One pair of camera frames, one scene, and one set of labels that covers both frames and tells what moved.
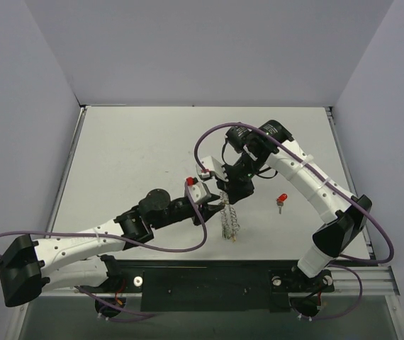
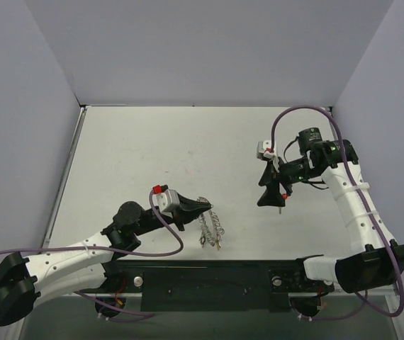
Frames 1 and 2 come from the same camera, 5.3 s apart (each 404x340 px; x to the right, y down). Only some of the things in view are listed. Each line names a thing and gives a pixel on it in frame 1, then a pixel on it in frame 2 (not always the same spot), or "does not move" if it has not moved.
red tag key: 280,200 does not move
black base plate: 215,285 does not move
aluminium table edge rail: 329,111 does not move
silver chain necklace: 229,222 to 211,227
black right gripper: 231,182 to 276,178
